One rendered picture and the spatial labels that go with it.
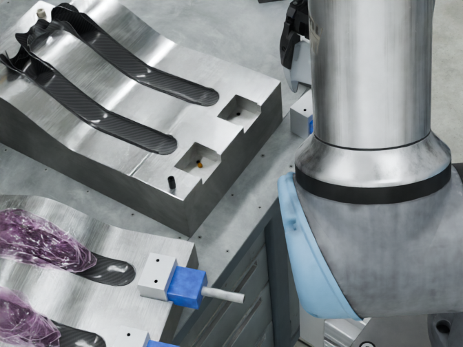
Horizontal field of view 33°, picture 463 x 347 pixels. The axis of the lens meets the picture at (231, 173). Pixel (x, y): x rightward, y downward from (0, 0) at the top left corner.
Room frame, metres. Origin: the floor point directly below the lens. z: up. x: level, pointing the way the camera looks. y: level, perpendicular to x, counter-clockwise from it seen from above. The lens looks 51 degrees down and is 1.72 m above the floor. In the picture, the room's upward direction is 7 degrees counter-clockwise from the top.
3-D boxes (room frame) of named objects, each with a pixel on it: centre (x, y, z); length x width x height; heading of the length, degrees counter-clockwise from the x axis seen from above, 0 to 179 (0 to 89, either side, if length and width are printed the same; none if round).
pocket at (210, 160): (0.72, 0.04, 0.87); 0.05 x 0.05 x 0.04; 52
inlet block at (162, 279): (0.53, 0.06, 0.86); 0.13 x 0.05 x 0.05; 69
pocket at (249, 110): (0.80, -0.02, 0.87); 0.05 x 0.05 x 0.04; 52
